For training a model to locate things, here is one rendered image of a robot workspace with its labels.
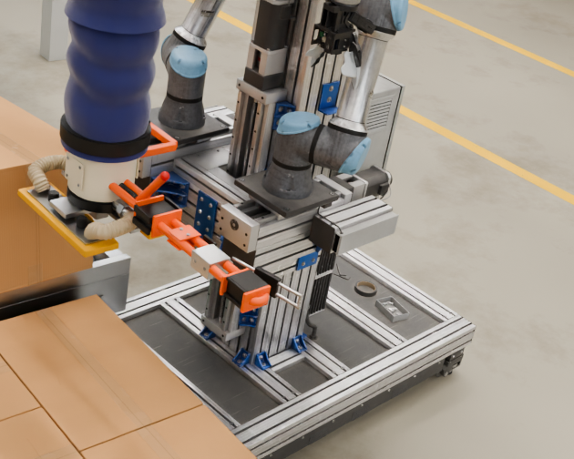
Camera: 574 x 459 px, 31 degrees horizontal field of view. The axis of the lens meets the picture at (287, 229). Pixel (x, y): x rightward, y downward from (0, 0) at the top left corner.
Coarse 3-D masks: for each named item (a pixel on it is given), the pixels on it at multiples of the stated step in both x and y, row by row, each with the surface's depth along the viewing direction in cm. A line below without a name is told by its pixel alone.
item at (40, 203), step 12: (24, 192) 273; (36, 192) 273; (48, 192) 269; (60, 192) 276; (36, 204) 269; (48, 204) 269; (48, 216) 265; (60, 216) 265; (84, 216) 262; (60, 228) 261; (72, 228) 261; (84, 228) 261; (72, 240) 257; (84, 240) 257; (96, 240) 258; (108, 240) 259; (84, 252) 254; (96, 252) 256
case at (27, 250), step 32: (0, 128) 323; (32, 128) 325; (0, 160) 299; (32, 160) 301; (0, 192) 297; (64, 192) 312; (0, 224) 301; (32, 224) 308; (0, 256) 305; (32, 256) 312; (64, 256) 321; (0, 288) 309
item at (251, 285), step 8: (232, 272) 232; (240, 272) 232; (248, 272) 233; (224, 280) 230; (232, 280) 229; (240, 280) 229; (248, 280) 230; (256, 280) 230; (224, 288) 231; (232, 288) 230; (240, 288) 227; (248, 288) 227; (256, 288) 228; (264, 288) 228; (232, 296) 231; (240, 296) 228; (248, 296) 226; (256, 296) 228; (240, 304) 229; (248, 304) 227; (264, 304) 231
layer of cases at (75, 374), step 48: (0, 336) 304; (48, 336) 307; (96, 336) 311; (0, 384) 286; (48, 384) 289; (96, 384) 292; (144, 384) 296; (0, 432) 270; (48, 432) 273; (96, 432) 276; (144, 432) 279; (192, 432) 282
